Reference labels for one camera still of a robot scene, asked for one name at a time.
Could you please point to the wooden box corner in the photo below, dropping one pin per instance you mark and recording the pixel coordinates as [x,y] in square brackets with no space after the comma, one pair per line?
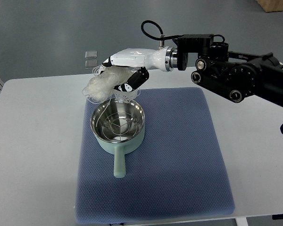
[271,5]

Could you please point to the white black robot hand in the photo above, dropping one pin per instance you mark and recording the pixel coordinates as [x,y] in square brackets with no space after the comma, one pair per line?
[164,59]

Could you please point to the wire steaming rack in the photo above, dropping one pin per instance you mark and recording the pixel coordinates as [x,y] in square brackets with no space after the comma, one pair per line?
[120,129]

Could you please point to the white vermicelli nest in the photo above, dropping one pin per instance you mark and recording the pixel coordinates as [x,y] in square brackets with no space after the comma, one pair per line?
[101,87]

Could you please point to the blue textured mat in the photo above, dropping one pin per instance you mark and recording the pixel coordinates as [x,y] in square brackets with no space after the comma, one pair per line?
[177,171]

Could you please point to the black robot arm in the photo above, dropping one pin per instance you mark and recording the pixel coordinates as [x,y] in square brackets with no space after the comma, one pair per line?
[232,75]

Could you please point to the upper metal floor plate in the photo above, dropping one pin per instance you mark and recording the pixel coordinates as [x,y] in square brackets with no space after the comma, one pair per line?
[91,54]

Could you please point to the mint green steel pot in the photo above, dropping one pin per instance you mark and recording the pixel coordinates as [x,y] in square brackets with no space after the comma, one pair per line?
[116,109]

